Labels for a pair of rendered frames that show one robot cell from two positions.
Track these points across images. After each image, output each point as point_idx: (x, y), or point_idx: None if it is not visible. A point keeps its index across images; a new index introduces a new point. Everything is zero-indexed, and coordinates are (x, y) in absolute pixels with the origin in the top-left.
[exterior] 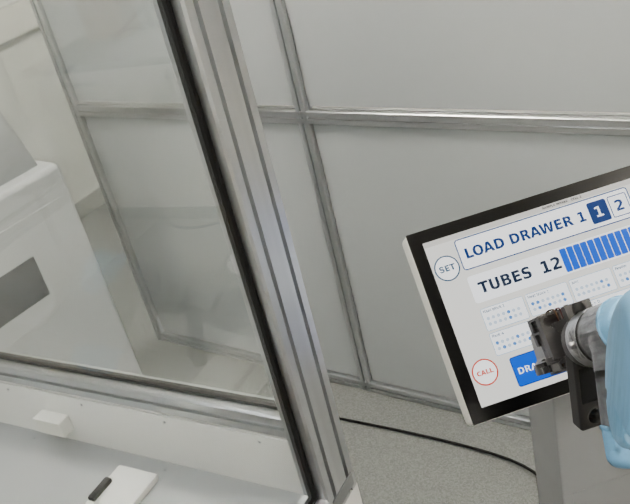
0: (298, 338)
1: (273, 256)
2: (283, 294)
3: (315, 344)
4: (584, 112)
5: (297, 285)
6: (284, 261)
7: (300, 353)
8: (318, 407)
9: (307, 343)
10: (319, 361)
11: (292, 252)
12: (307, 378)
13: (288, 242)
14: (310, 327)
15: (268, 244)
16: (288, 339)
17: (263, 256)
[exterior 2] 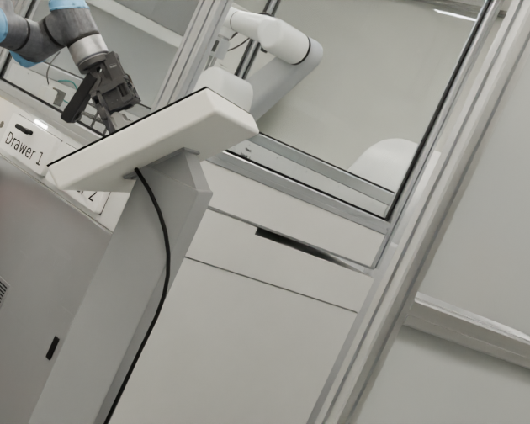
0: (180, 62)
1: (200, 15)
2: (190, 35)
3: (181, 78)
4: (490, 327)
5: (197, 41)
6: (201, 23)
7: (175, 70)
8: (161, 106)
9: (180, 71)
10: (176, 88)
11: (205, 24)
12: (168, 85)
13: (208, 18)
14: (186, 67)
15: (202, 7)
16: (177, 55)
17: (198, 9)
